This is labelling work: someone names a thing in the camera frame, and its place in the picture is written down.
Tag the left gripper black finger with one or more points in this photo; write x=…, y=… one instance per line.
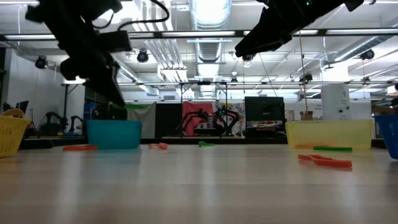
x=105, y=88

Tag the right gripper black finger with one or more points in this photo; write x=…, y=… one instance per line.
x=258, y=37

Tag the cream translucent rubber band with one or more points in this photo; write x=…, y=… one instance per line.
x=12, y=112

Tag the green clip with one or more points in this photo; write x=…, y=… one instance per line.
x=203, y=144

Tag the green stick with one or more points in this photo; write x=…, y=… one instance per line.
x=332, y=148

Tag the black background robot arm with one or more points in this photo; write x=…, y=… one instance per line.
x=192, y=116
x=51, y=119

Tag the black overhead crossbeam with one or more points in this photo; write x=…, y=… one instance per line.
x=239, y=33

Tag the blue drum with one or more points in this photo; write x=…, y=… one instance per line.
x=90, y=110

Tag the teal plastic basket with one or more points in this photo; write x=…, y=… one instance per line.
x=115, y=133

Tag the grey hanging cloth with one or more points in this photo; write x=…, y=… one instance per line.
x=141, y=121

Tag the thin vertical pole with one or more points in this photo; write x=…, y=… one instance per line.
x=303, y=77

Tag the black hanging cloth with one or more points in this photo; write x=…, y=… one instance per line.
x=168, y=119

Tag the black screen cabinet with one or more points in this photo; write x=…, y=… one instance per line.
x=264, y=109

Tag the floral patterned cloth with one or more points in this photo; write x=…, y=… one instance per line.
x=237, y=109

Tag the dark computer monitor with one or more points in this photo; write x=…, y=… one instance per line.
x=22, y=107

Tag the red hanging cloth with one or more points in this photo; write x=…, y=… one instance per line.
x=189, y=107

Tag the brown cardboard box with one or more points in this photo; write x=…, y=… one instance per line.
x=306, y=116

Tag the white pillar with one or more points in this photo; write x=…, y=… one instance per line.
x=335, y=102

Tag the yellow perforated plastic basket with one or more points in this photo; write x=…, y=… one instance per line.
x=12, y=137

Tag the yellow translucent plastic basket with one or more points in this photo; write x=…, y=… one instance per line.
x=329, y=132

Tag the blue perforated plastic basket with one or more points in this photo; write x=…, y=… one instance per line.
x=388, y=137

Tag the black ceiling camera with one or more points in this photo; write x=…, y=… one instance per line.
x=142, y=57
x=41, y=63
x=247, y=58
x=367, y=54
x=306, y=77

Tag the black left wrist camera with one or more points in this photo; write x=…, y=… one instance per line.
x=116, y=40

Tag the silver ceiling duct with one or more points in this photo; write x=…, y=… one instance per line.
x=211, y=49

